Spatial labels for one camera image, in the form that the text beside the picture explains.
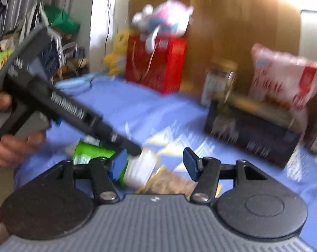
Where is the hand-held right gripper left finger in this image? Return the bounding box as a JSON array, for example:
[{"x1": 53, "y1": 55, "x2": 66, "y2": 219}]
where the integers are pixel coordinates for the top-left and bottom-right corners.
[{"x1": 55, "y1": 148, "x2": 129, "y2": 204}]

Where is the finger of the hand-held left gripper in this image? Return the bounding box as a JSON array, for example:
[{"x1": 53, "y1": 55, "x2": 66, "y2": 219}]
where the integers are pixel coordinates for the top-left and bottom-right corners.
[{"x1": 102, "y1": 122, "x2": 142, "y2": 156}]

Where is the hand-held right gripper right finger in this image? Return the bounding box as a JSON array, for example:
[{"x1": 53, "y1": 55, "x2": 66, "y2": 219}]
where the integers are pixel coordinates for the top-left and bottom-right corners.
[{"x1": 183, "y1": 148, "x2": 268, "y2": 204}]

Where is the brown snack packet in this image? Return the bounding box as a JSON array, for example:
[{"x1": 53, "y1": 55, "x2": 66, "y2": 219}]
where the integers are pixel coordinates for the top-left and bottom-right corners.
[{"x1": 135, "y1": 165, "x2": 223, "y2": 198}]

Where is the green snack packet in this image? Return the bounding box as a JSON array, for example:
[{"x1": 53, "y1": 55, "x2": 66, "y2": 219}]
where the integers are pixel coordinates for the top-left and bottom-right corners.
[{"x1": 72, "y1": 136, "x2": 155, "y2": 187}]

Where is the black tin box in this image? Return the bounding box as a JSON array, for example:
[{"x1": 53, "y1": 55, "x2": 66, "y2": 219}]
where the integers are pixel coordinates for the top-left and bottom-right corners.
[{"x1": 204, "y1": 94, "x2": 302, "y2": 169}]

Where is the person's left hand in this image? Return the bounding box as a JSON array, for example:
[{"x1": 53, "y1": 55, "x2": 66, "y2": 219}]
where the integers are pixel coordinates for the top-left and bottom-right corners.
[{"x1": 0, "y1": 93, "x2": 46, "y2": 168}]

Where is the light blue plastic item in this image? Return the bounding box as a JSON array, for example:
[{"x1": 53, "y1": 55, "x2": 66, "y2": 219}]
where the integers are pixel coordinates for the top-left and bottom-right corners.
[{"x1": 55, "y1": 73, "x2": 95, "y2": 91}]

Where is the blue printed cloth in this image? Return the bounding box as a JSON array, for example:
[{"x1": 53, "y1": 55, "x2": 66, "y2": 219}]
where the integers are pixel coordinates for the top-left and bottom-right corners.
[{"x1": 13, "y1": 73, "x2": 317, "y2": 251}]

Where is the pile of bags and clutter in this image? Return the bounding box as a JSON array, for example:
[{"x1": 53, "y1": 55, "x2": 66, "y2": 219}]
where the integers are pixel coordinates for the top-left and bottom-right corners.
[{"x1": 0, "y1": 3, "x2": 91, "y2": 90}]

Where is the green bag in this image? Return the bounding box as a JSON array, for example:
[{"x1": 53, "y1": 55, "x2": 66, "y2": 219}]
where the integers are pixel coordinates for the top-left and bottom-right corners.
[{"x1": 43, "y1": 3, "x2": 80, "y2": 34}]

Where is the clear nut jar gold lid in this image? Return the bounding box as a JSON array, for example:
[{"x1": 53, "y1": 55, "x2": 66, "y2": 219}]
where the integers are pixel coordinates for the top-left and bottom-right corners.
[{"x1": 200, "y1": 57, "x2": 239, "y2": 108}]

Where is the red gift box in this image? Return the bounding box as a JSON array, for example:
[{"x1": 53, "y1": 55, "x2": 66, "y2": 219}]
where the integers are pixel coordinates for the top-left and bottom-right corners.
[{"x1": 124, "y1": 34, "x2": 188, "y2": 95}]

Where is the yellow plush toy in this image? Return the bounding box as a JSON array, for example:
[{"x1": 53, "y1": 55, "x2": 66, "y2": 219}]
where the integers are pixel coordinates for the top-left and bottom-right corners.
[{"x1": 103, "y1": 29, "x2": 134, "y2": 76}]

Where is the pink snack bag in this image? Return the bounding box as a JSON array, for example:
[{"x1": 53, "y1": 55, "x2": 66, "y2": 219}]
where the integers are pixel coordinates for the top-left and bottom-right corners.
[{"x1": 248, "y1": 43, "x2": 317, "y2": 112}]

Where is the pink blue plush toy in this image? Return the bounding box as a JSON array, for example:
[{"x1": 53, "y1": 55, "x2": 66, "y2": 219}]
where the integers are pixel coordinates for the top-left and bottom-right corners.
[{"x1": 132, "y1": 0, "x2": 195, "y2": 53}]

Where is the wooden headboard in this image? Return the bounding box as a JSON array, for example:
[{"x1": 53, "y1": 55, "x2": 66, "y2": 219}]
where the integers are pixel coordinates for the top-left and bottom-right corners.
[{"x1": 128, "y1": 0, "x2": 302, "y2": 98}]

